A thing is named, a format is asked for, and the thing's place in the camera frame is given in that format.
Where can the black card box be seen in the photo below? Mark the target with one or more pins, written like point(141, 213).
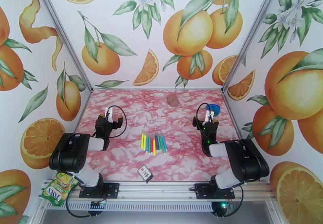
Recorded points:
point(146, 175)

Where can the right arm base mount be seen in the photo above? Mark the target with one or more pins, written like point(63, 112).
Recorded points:
point(201, 191)

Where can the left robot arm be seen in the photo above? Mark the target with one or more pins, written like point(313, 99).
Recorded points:
point(68, 152)

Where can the black puck with green light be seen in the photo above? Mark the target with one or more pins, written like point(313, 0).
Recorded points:
point(219, 209)

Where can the yellow marker pen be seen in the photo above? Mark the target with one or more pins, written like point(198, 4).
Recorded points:
point(142, 141)
point(154, 146)

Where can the small circuit board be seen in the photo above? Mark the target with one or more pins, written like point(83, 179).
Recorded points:
point(98, 205)

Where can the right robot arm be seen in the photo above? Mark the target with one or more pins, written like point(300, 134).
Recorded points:
point(247, 160)

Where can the green yellow candy bag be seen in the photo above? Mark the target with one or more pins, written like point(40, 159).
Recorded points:
point(59, 189)

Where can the green marker pen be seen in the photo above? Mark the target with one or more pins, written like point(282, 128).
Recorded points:
point(149, 143)
point(159, 142)

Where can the purple marker pen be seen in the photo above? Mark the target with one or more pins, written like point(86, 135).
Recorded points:
point(156, 142)

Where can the blue marker pen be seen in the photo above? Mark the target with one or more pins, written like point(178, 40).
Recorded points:
point(147, 143)
point(164, 143)

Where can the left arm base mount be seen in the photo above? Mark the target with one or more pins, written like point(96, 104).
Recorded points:
point(112, 190)

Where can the red marker pen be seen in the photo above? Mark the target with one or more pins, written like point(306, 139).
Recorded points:
point(151, 145)

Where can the blue lid plastic cup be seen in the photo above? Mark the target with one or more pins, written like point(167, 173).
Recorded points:
point(216, 109)

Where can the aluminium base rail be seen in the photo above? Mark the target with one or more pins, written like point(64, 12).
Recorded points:
point(156, 191)

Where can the aluminium frame post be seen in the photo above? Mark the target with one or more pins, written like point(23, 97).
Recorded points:
point(252, 35)
point(63, 34)

